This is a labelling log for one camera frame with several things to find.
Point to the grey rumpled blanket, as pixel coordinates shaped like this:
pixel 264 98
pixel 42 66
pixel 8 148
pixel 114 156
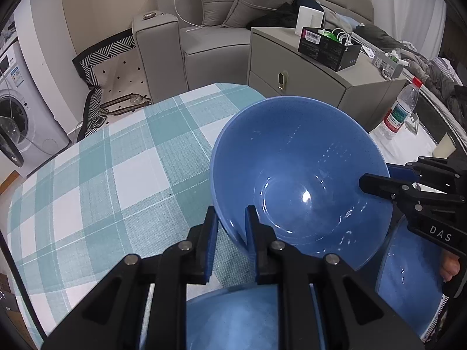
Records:
pixel 419 54

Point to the clear water bottle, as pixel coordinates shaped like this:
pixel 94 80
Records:
pixel 399 111

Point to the blue bowl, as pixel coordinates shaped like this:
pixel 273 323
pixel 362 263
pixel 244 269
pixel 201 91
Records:
pixel 405 284
pixel 233 321
pixel 299 160

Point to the small silver object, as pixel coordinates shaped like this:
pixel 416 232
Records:
pixel 149 16

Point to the white washing machine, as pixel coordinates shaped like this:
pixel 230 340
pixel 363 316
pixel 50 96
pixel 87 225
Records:
pixel 33 124

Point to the grey sofa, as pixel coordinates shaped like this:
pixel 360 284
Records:
pixel 211 51

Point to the dark clothing pile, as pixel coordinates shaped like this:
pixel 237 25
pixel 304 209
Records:
pixel 277 16

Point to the person's right hand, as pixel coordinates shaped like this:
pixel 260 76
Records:
pixel 450 267

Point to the white side table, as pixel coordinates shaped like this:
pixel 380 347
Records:
pixel 405 149

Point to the grey power strip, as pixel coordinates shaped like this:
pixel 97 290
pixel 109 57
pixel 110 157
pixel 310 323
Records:
pixel 388 62

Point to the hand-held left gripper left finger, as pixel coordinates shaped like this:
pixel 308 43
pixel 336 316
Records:
pixel 209 248

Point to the grey nightstand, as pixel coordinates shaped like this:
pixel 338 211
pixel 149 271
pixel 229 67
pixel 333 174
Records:
pixel 292 62

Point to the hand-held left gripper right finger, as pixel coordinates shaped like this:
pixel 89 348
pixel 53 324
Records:
pixel 252 248

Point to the white box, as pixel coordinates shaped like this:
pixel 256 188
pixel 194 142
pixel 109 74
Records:
pixel 310 18

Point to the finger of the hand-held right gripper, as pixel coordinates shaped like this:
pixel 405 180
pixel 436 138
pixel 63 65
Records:
pixel 401 173
pixel 379 186

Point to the black box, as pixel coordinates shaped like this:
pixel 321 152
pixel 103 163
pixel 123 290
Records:
pixel 324 53

